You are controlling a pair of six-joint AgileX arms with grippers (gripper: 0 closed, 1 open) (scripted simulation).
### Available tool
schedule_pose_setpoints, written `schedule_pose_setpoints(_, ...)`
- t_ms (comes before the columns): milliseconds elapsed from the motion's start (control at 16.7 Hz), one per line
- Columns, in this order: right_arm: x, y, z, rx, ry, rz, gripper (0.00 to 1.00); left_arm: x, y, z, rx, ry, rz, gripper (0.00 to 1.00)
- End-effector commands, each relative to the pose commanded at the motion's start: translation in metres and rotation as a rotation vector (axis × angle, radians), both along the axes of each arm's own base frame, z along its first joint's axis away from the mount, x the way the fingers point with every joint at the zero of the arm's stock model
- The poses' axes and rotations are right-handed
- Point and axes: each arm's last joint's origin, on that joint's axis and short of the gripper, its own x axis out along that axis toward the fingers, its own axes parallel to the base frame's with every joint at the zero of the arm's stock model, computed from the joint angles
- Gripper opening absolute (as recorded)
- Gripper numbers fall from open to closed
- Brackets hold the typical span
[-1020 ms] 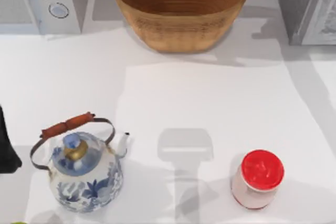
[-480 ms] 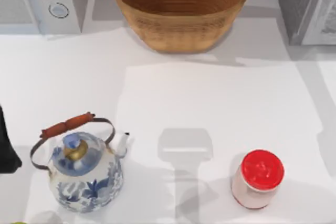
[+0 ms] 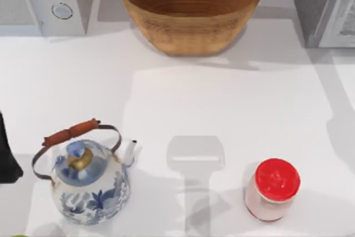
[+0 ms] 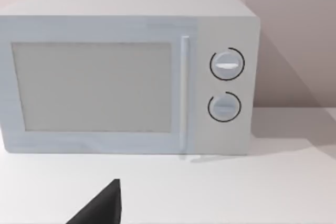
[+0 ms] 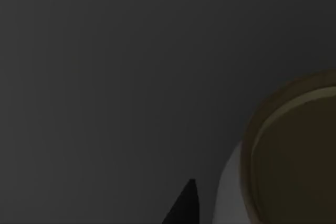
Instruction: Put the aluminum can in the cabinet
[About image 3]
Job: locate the brown woven basket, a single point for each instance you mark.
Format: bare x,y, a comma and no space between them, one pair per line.
191,12

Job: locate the blue and white teapot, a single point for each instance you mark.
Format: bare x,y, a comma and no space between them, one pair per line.
88,181

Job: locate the red-lidded white jar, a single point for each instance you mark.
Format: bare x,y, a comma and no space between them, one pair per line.
271,189

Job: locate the small microwave knob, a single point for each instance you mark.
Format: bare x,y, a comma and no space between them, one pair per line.
62,10

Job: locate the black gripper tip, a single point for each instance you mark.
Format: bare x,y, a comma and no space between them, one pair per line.
7,153

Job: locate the green object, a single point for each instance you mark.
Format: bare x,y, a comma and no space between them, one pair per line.
17,236

